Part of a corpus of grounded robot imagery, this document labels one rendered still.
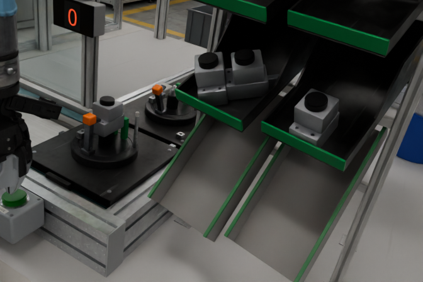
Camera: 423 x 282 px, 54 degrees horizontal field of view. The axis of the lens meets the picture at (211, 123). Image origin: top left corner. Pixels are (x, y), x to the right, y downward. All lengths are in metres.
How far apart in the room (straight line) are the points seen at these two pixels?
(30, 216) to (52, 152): 0.17
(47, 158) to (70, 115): 0.24
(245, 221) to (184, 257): 0.19
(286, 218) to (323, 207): 0.06
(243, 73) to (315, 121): 0.13
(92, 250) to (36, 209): 0.12
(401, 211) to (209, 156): 0.61
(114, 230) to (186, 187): 0.14
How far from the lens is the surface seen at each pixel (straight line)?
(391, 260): 1.02
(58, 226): 0.83
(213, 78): 0.62
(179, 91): 0.65
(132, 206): 0.79
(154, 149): 0.94
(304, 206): 0.70
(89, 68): 1.08
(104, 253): 0.77
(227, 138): 0.75
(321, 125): 0.56
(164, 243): 0.87
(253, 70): 0.61
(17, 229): 0.81
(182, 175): 0.75
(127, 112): 1.09
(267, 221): 0.70
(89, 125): 0.84
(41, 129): 1.12
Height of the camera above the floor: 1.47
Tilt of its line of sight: 27 degrees down
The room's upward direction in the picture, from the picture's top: 10 degrees clockwise
